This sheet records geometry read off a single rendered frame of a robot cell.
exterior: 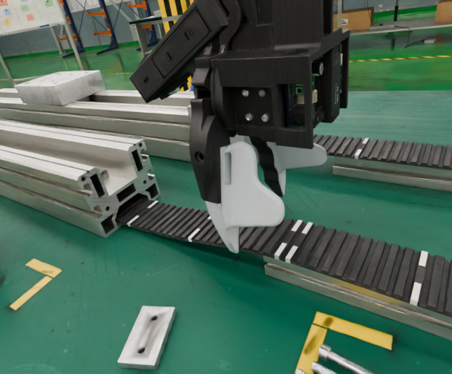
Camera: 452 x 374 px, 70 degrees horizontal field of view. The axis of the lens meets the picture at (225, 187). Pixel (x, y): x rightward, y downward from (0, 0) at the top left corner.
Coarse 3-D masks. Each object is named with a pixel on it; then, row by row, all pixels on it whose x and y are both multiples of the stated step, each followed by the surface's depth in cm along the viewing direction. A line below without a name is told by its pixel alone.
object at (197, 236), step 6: (204, 222) 35; (210, 222) 35; (198, 228) 34; (204, 228) 34; (210, 228) 34; (192, 234) 33; (198, 234) 33; (204, 234) 33; (186, 240) 34; (192, 240) 33; (198, 240) 32
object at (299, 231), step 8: (296, 224) 30; (304, 224) 30; (312, 224) 29; (288, 232) 29; (296, 232) 29; (304, 232) 29; (288, 240) 28; (296, 240) 28; (304, 240) 28; (280, 248) 27; (288, 248) 28; (296, 248) 27; (272, 256) 27; (280, 256) 27; (288, 256) 26; (296, 256) 27
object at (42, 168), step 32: (0, 128) 58; (32, 128) 54; (0, 160) 45; (32, 160) 41; (64, 160) 39; (96, 160) 45; (128, 160) 40; (0, 192) 53; (32, 192) 46; (64, 192) 38; (96, 192) 38; (128, 192) 41; (96, 224) 38
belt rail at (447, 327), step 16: (272, 272) 29; (288, 272) 28; (304, 272) 27; (304, 288) 28; (320, 288) 27; (336, 288) 26; (352, 288) 25; (352, 304) 26; (368, 304) 25; (384, 304) 24; (400, 304) 23; (400, 320) 24; (416, 320) 23; (432, 320) 23; (448, 320) 21; (448, 336) 22
